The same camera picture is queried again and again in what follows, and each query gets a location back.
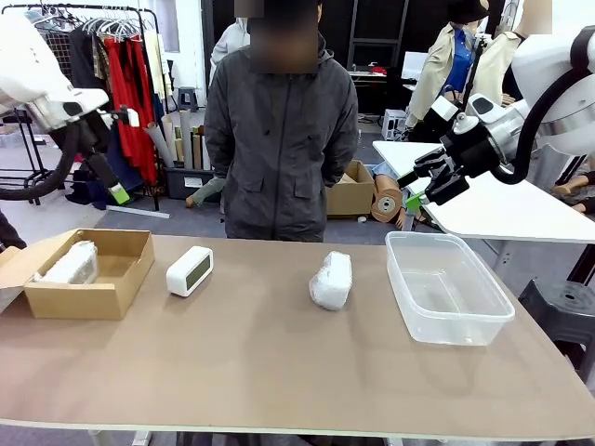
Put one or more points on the cream hanging garment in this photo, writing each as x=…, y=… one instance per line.
x=155, y=65

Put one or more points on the clear plastic container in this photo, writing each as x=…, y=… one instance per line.
x=465, y=332

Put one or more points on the long bubble-wrapped clock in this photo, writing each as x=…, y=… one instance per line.
x=70, y=265

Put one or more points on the gray plastic stool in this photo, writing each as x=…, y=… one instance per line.
x=188, y=97

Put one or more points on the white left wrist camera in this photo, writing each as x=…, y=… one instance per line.
x=133, y=118

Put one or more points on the mannequin beige coat blue shirt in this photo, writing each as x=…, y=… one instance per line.
x=446, y=60

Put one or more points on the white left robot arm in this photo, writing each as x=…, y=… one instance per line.
x=32, y=69

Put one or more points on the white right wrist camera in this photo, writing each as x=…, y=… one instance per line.
x=444, y=109

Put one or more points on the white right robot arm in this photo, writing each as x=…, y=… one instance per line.
x=558, y=69

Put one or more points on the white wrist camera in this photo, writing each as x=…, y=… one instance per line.
x=444, y=109
x=133, y=118

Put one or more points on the brown cardboard tube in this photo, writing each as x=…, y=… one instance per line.
x=197, y=148

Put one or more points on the slanted gray cardboard tube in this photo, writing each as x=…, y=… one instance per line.
x=160, y=146

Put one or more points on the dark storage bin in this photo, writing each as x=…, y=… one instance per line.
x=183, y=183

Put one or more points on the short bubble-wrapped clock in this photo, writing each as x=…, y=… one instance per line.
x=331, y=283

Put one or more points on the person in gray jacket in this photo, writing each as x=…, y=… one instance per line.
x=279, y=148

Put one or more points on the tall gray cardboard tube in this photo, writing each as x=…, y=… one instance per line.
x=186, y=139

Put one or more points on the black hanging garment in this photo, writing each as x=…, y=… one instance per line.
x=86, y=60

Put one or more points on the person in light hoodie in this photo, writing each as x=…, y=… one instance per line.
x=228, y=46

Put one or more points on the black plastic stool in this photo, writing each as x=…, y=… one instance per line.
x=562, y=316

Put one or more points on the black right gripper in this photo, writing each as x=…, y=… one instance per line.
x=474, y=153

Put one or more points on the white digital clock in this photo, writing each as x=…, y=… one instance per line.
x=188, y=274

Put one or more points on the white computer case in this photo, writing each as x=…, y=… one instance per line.
x=395, y=123

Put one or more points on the mannequin cream jacket navy top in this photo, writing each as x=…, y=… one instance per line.
x=499, y=65

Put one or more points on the beige paper roll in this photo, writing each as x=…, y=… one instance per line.
x=174, y=139

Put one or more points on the small red object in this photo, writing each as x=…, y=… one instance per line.
x=379, y=70

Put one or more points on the navy hanging garment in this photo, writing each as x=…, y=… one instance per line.
x=125, y=162

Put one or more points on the brown kraft paper roll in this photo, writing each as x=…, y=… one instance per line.
x=387, y=202

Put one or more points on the white table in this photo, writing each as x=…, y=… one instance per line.
x=502, y=213

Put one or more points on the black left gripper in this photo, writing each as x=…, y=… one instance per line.
x=90, y=135

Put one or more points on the large brown cardboard box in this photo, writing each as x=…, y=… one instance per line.
x=348, y=197

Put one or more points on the open brown cardboard box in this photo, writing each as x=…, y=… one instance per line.
x=93, y=302

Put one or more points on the silver metal bar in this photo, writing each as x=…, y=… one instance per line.
x=139, y=211

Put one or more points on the dark checkered dress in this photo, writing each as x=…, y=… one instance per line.
x=53, y=51

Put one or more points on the white monitor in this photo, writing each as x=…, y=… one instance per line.
x=414, y=65

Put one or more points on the black clothes rack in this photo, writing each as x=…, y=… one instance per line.
x=116, y=9

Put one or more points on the black tripod pole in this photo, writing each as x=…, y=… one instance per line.
x=474, y=69

